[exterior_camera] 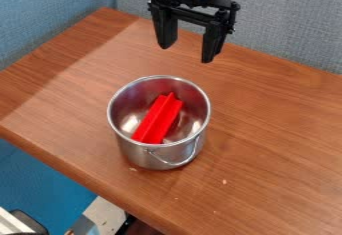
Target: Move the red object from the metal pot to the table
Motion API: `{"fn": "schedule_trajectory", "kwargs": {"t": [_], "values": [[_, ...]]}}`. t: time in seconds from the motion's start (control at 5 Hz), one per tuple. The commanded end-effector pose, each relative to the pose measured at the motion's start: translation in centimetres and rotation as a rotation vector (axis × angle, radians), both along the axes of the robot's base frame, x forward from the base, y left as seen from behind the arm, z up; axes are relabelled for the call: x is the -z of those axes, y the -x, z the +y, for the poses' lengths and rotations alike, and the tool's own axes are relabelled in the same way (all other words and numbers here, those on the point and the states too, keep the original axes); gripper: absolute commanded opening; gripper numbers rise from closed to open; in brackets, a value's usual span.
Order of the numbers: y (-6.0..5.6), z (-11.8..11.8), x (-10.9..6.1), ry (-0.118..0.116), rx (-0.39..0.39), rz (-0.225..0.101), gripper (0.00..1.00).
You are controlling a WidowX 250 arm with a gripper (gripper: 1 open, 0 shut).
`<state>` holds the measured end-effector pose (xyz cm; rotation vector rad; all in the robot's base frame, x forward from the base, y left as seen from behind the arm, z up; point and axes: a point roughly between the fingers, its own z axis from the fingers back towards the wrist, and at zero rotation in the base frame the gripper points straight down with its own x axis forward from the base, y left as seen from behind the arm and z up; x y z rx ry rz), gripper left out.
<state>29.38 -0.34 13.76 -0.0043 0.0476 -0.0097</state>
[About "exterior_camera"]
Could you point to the red plastic block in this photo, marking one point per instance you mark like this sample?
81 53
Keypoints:
157 122

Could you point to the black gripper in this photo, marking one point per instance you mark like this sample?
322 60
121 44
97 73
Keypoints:
198 12

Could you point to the metal pot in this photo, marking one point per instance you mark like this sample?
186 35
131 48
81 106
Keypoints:
183 141

